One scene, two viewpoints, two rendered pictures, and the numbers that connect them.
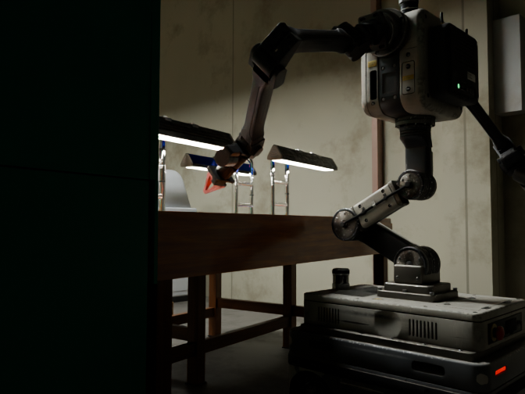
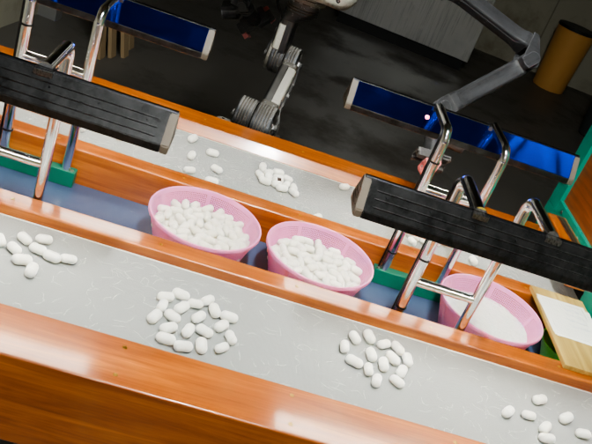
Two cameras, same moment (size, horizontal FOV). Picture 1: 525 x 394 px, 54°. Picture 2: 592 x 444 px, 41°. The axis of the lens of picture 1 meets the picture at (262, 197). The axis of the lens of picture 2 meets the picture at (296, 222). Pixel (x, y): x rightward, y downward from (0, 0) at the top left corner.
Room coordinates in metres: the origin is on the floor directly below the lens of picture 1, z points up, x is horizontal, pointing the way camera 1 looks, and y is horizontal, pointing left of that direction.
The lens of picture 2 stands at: (3.44, 1.54, 1.66)
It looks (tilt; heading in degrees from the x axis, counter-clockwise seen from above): 27 degrees down; 228
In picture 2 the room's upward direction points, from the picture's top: 22 degrees clockwise
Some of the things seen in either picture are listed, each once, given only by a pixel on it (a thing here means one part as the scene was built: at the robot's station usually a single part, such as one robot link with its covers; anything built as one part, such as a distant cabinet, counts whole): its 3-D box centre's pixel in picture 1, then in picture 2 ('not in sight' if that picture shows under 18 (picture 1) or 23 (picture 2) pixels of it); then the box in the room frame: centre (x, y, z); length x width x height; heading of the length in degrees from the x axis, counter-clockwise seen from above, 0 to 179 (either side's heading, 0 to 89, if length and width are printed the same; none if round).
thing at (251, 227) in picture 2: not in sight; (200, 233); (2.52, 0.24, 0.72); 0.27 x 0.27 x 0.10
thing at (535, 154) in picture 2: (178, 130); (462, 129); (1.91, 0.31, 1.08); 0.62 x 0.08 x 0.07; 146
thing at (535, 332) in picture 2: not in sight; (483, 321); (1.92, 0.64, 0.72); 0.27 x 0.27 x 0.10
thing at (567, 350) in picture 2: not in sight; (573, 332); (1.74, 0.76, 0.77); 0.33 x 0.15 x 0.01; 56
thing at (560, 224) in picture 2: not in sight; (565, 249); (1.51, 0.51, 0.83); 0.30 x 0.06 x 0.07; 56
